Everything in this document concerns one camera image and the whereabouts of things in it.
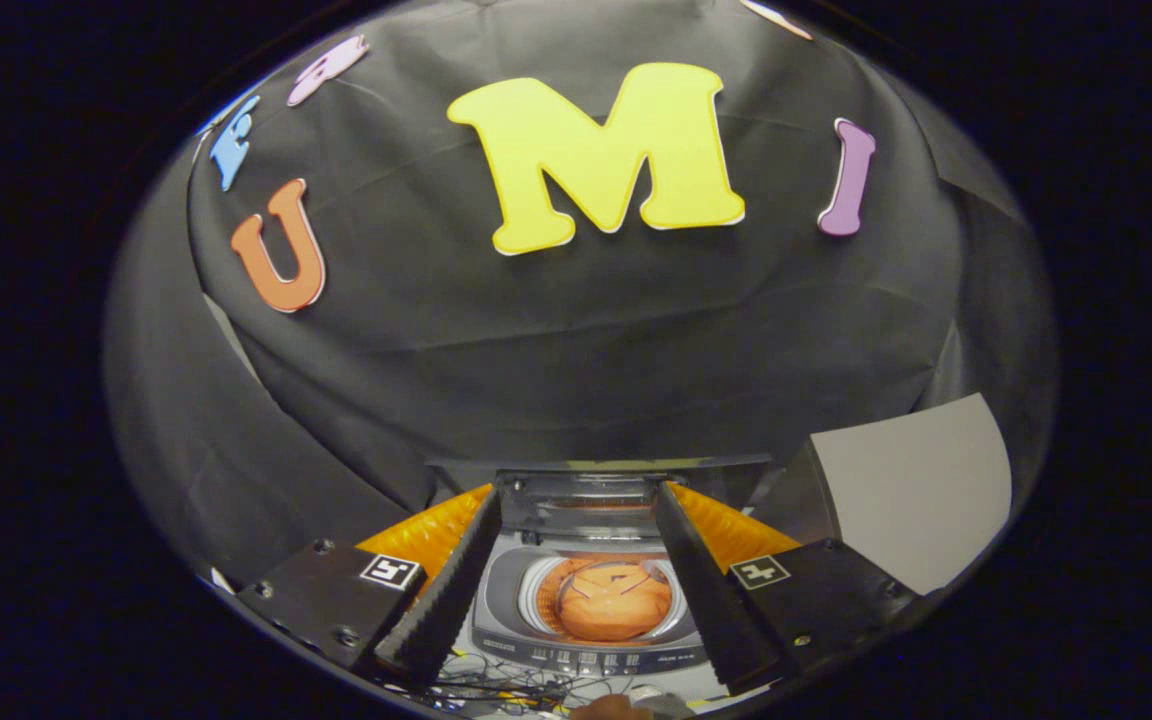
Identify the black backdrop cloth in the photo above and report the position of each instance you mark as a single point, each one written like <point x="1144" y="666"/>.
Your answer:
<point x="586" y="340"/>

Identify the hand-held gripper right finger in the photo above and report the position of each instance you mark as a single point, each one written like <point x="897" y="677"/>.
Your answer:
<point x="706" y="590"/>

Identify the yellow polo shirt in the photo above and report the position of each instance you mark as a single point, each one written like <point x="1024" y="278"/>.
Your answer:
<point x="611" y="600"/>

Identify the dark grey washing machine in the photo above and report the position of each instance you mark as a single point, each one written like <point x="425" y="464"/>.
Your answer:
<point x="501" y="600"/>

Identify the dark washing machine lid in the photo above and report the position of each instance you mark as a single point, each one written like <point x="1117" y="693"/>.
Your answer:
<point x="586" y="500"/>

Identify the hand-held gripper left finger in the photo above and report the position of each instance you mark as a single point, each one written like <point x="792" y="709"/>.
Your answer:
<point x="451" y="590"/>

